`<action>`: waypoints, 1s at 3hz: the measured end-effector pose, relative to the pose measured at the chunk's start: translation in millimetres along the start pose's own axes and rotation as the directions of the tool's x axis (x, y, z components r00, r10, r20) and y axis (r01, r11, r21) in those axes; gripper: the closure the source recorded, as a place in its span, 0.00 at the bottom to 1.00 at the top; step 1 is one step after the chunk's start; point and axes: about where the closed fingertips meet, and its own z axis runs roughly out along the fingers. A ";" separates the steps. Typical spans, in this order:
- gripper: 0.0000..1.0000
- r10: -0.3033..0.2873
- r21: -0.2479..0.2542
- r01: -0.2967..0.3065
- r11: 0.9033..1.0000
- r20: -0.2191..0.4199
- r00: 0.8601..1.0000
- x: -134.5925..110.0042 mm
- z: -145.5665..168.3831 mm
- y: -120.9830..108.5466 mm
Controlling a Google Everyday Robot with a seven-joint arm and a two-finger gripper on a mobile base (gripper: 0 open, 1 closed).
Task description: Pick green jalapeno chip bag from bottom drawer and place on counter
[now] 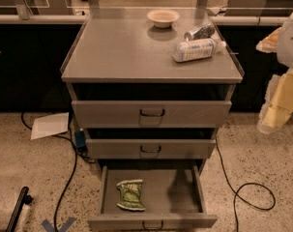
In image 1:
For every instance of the green jalapeno chip bag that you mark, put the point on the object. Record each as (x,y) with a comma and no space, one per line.
(130,194)

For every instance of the white paper sheet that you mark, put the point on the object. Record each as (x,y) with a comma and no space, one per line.
(50,125)

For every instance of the black bar object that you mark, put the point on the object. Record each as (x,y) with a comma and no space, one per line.
(24,198)

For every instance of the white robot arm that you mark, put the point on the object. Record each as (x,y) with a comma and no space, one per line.
(285,43)

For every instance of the grey drawer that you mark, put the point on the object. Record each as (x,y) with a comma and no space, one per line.
(172,196)
(150,114)
(150,149)

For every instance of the grey drawer cabinet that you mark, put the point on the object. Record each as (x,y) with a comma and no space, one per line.
(120,55)

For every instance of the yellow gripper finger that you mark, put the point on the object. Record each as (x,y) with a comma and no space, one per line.
(270,43)
(278,106)

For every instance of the beige paper bowl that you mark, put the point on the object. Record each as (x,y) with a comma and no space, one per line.
(163,18)

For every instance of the dark lab counter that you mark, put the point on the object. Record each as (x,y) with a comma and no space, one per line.
(31,56)

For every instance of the grey bottom drawer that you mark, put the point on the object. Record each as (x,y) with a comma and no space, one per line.
(172,196)

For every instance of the dark metallic can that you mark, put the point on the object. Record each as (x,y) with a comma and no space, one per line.
(201,32)

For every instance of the grey top drawer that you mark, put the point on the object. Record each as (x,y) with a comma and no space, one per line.
(150,114)

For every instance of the grey middle drawer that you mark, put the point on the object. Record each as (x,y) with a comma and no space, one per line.
(150,149)

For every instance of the blue power adapter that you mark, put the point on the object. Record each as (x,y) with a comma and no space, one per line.
(80,140)

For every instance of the white lying bottle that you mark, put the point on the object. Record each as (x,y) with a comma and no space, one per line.
(197,49)

